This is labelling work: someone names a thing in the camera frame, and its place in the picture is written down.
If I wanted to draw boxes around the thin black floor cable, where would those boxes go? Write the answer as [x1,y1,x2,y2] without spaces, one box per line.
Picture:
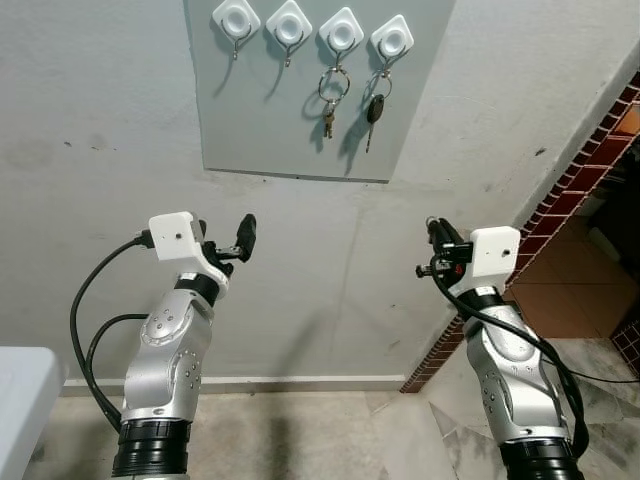
[555,362,640,385]

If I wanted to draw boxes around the black headed car key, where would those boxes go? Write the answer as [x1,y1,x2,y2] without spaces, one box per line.
[364,68,393,154]

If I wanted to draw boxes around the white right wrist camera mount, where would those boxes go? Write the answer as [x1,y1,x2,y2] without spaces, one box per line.
[447,226,523,299]

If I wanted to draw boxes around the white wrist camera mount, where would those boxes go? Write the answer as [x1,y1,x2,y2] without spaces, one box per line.
[148,211,231,291]
[447,226,523,299]

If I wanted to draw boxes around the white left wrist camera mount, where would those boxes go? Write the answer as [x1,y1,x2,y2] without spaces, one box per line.
[148,211,231,291]

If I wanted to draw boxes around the grey wall board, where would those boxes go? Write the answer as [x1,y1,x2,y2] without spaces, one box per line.
[183,0,457,184]

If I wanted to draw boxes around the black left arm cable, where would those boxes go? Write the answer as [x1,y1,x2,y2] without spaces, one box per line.
[69,232,153,433]
[86,313,151,426]

